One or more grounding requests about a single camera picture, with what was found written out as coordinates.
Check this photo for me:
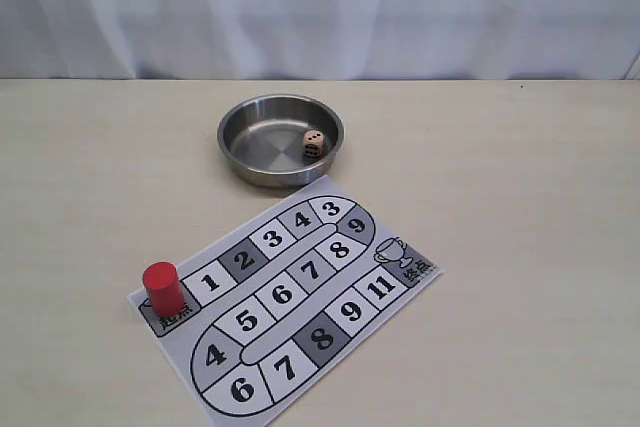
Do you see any white curtain backdrop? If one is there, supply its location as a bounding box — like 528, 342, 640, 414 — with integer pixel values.
1, 0, 639, 79

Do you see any paper game board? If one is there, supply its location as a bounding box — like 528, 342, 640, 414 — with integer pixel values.
128, 176, 440, 426

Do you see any wooden die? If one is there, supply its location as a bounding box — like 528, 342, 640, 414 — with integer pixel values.
303, 130, 324, 158

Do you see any red cylinder game piece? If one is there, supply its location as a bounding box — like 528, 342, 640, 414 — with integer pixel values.
142, 261, 184, 317

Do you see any stainless steel round bowl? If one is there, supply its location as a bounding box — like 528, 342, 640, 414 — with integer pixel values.
217, 93, 344, 188

